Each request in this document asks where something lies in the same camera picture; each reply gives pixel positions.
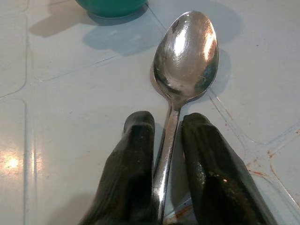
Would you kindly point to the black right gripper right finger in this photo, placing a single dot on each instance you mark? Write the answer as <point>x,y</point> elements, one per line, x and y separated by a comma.
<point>218,173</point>

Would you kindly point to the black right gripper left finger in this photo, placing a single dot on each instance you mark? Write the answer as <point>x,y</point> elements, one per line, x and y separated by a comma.
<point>126,173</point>

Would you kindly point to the silver metal spoon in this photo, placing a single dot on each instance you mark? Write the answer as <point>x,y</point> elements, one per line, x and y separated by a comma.
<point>187,58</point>

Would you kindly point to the green plastic bowl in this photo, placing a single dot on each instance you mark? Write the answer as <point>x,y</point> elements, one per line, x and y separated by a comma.
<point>111,7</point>

